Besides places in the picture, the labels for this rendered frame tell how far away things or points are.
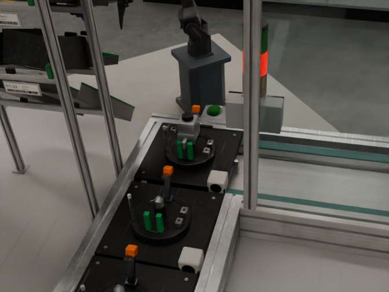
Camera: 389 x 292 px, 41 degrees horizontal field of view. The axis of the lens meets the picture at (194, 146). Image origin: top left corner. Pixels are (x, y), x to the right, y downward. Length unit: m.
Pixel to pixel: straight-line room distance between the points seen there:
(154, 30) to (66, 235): 3.05
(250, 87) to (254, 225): 0.39
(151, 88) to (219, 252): 0.88
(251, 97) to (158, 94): 0.83
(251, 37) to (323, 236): 0.53
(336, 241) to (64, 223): 0.69
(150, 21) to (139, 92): 2.59
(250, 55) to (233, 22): 3.32
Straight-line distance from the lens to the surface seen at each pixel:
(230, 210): 1.26
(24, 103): 1.46
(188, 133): 1.33
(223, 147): 1.42
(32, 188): 1.57
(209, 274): 1.14
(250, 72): 1.03
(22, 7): 1.08
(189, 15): 1.58
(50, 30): 1.06
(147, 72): 2.00
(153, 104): 1.81
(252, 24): 0.99
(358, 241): 1.29
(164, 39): 4.13
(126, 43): 4.15
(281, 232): 1.30
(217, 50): 1.69
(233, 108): 1.11
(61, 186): 1.55
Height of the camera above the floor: 1.86
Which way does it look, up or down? 38 degrees down
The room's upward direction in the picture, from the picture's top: 4 degrees counter-clockwise
